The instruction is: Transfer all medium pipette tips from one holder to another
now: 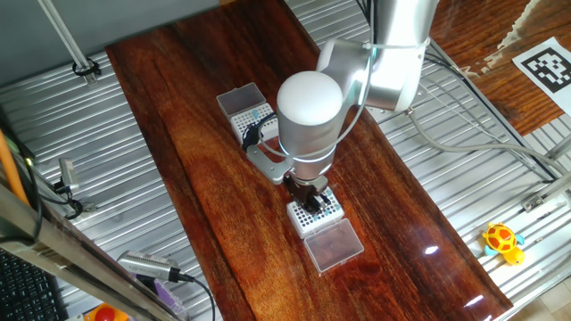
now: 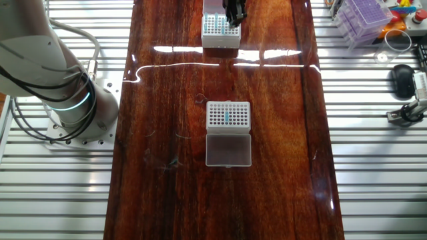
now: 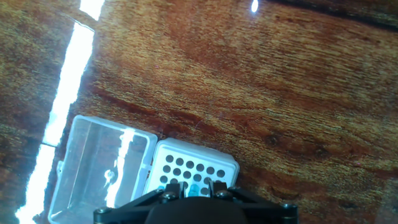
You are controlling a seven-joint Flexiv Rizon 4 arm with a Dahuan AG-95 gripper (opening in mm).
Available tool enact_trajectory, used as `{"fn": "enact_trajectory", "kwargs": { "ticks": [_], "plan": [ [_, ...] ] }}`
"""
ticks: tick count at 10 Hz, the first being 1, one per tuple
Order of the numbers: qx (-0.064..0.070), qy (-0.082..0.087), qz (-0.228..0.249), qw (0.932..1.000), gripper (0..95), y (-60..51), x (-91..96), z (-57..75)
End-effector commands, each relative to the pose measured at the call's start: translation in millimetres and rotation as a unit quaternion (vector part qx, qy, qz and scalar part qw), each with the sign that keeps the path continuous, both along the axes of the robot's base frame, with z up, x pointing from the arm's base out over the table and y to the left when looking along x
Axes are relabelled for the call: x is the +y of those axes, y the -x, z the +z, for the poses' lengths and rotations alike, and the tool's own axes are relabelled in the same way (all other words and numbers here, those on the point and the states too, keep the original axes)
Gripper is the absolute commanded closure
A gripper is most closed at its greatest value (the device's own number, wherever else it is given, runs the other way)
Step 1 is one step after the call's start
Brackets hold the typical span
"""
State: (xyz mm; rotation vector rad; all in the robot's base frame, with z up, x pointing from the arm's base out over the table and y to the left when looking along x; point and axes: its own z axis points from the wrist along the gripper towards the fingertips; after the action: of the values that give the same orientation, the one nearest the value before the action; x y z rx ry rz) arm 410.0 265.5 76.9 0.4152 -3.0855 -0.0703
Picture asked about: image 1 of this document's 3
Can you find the aluminium frame beam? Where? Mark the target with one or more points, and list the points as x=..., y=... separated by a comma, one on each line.
x=44, y=236

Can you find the aluminium profile bar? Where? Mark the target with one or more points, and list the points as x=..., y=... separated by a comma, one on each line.
x=562, y=149

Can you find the orange pole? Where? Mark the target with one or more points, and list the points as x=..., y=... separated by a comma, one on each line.
x=11, y=174

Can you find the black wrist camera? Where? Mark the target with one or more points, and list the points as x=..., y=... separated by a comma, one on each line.
x=250, y=136

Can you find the white hinged pipette tip box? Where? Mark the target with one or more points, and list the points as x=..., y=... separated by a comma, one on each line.
x=241, y=100
x=334, y=245

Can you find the aluminium profile bracket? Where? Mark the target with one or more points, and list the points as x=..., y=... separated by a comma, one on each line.
x=533, y=203

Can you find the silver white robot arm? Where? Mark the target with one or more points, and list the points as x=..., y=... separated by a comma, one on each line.
x=308, y=116

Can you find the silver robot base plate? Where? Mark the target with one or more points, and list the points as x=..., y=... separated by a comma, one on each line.
x=421, y=96

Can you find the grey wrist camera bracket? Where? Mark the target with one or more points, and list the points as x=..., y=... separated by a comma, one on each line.
x=267, y=167

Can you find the black rod clamp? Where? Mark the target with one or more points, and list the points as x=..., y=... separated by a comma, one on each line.
x=95, y=70

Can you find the purple pipette tip box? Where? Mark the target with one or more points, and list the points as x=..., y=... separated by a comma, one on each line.
x=166, y=294

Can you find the aluminium rod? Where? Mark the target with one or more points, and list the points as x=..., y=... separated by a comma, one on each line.
x=62, y=35

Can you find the yellow orange turtle toy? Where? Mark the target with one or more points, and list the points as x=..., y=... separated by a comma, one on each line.
x=502, y=238

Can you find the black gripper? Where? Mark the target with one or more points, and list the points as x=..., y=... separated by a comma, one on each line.
x=308, y=189

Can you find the black keyboard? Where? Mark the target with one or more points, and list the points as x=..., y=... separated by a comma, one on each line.
x=27, y=290

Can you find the white paper marker sheet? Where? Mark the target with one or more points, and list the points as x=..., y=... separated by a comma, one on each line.
x=548, y=67

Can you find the glossy wooden board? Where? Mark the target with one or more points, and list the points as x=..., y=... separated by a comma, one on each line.
x=201, y=200

